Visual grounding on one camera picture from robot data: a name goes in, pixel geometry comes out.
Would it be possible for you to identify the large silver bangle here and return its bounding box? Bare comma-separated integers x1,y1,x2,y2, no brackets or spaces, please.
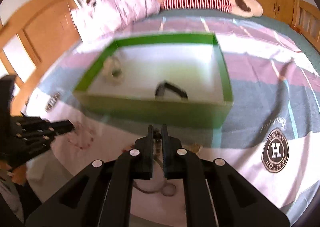
132,156,178,197

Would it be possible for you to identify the gold brooch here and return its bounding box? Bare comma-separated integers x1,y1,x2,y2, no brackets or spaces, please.
184,143,203,156

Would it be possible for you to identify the black wrist watch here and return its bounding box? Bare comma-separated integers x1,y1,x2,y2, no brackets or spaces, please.
155,81,188,100

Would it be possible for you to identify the green cardboard box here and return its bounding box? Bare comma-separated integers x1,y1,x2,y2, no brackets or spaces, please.
73,33,234,129

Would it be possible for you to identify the white wrist watch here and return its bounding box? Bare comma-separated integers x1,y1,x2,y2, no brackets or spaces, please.
102,56,124,85

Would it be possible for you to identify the wooden headboard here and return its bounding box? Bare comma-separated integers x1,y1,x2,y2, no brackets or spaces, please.
1,0,80,115

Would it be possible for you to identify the striped patchwork bedsheet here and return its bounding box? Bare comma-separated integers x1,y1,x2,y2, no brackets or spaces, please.
26,11,319,224

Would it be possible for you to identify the red striped plush toy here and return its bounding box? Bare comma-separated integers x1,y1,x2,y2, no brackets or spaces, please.
157,0,263,18

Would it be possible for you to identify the wooden footboard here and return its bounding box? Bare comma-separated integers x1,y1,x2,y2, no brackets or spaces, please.
291,0,319,51

